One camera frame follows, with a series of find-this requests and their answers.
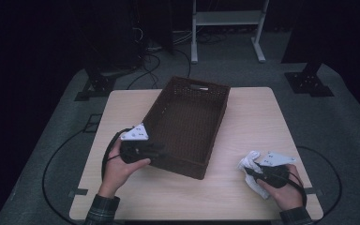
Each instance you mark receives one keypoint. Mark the person's left hand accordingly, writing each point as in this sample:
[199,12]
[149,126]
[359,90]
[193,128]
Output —
[115,175]

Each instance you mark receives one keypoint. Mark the person's right hand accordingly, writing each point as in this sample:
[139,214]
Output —
[289,198]

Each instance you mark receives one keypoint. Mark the grey tape strip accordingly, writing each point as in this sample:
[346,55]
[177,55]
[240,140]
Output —
[78,192]
[312,191]

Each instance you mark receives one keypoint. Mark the white metal stand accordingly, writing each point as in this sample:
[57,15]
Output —
[228,18]

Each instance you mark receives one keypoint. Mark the brown woven basket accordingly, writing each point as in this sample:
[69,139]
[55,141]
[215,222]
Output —
[184,125]

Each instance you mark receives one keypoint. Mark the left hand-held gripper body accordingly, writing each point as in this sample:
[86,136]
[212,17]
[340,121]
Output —
[134,151]

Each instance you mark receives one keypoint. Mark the white cloth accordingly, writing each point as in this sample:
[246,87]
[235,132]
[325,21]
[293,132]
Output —
[256,187]

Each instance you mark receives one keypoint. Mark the black stand base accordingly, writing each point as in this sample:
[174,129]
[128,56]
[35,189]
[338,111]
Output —
[98,84]
[306,82]

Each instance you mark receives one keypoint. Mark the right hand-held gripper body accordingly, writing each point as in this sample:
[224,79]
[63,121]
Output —
[273,178]

